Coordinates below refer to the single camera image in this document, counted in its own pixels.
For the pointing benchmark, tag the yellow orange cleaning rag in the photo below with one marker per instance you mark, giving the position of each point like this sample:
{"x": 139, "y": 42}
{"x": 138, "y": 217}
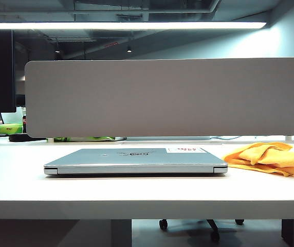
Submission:
{"x": 278, "y": 159}

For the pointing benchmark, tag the silver closed laptop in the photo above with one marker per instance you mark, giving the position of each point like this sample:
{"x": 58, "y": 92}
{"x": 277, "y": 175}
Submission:
{"x": 136, "y": 164}

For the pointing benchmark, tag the grey fabric desk divider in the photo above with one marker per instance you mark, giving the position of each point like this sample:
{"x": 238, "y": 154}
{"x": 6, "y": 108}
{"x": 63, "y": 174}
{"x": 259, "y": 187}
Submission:
{"x": 162, "y": 97}

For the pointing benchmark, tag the white sticker with red print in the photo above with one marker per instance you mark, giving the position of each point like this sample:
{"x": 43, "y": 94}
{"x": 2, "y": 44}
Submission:
{"x": 185, "y": 150}

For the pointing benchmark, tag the green plastic package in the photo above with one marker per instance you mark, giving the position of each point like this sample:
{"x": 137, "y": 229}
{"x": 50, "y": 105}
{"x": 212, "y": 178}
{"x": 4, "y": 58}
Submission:
{"x": 85, "y": 139}

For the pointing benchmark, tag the small round pendant lamp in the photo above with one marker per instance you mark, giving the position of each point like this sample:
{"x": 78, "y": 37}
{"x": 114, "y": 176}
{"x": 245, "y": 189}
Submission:
{"x": 129, "y": 50}
{"x": 57, "y": 51}

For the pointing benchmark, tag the long ceiling light strip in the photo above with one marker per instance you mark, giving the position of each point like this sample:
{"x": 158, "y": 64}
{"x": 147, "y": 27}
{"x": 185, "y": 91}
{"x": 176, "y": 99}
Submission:
{"x": 124, "y": 25}

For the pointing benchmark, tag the grey table leg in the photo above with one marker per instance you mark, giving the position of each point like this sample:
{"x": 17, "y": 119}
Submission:
{"x": 121, "y": 232}

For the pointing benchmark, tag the cola bottle with red label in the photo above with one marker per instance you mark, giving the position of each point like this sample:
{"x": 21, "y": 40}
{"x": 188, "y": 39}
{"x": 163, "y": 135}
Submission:
{"x": 24, "y": 123}

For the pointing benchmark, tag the black office chair base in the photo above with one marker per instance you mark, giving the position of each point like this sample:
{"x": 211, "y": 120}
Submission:
{"x": 213, "y": 227}

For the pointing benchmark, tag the black round flat object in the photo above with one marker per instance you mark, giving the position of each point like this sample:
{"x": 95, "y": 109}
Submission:
{"x": 21, "y": 137}

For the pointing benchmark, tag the white tissue sheet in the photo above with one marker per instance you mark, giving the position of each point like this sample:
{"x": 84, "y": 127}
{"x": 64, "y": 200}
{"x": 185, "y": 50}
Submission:
{"x": 12, "y": 115}

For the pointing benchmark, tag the green tissue box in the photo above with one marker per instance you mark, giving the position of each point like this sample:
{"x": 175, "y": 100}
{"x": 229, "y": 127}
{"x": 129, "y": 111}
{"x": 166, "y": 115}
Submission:
{"x": 9, "y": 128}

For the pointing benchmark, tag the white divider bracket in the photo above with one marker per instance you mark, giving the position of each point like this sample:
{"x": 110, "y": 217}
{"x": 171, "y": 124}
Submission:
{"x": 289, "y": 138}
{"x": 50, "y": 140}

